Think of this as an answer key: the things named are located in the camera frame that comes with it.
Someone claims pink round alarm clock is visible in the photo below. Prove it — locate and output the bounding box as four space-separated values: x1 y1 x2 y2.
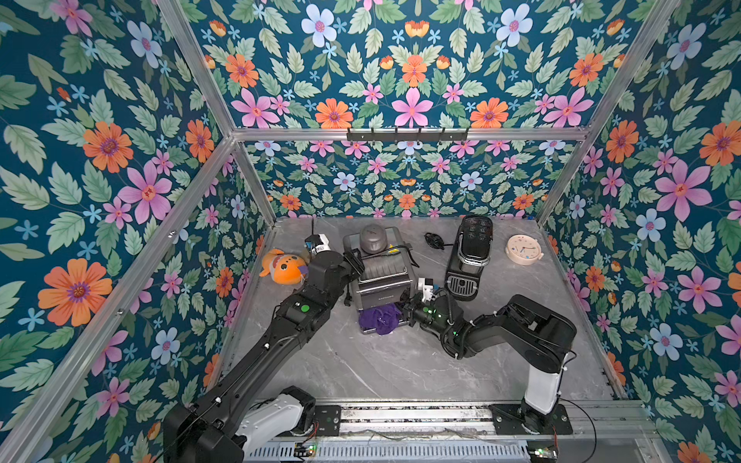
505 235 543 266

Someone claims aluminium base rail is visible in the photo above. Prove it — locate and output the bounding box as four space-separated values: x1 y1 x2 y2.
167 398 673 463

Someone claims black hook rail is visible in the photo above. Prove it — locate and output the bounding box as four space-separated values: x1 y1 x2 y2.
347 127 469 144

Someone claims black capsule coffee machine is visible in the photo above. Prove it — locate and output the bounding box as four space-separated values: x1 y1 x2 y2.
445 215 493 302

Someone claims silver espresso coffee machine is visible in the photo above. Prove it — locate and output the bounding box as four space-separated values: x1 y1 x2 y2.
343 224 418 319

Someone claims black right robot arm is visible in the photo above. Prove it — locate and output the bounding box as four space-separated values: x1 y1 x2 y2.
399 289 577 434

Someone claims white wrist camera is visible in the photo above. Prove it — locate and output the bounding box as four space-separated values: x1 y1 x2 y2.
417 278 435 303
305 233 331 257

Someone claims purple microfiber cloth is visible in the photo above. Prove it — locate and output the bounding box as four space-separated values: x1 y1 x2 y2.
358 304 403 336

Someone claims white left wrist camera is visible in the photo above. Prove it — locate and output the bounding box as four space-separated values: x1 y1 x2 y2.
305 233 331 257

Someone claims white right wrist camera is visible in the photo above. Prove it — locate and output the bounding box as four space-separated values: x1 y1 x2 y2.
417 278 435 303

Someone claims orange plush toy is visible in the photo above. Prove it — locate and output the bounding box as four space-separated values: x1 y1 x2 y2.
260 249 308 286

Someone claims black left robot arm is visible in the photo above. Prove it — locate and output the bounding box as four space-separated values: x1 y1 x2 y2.
160 250 365 462

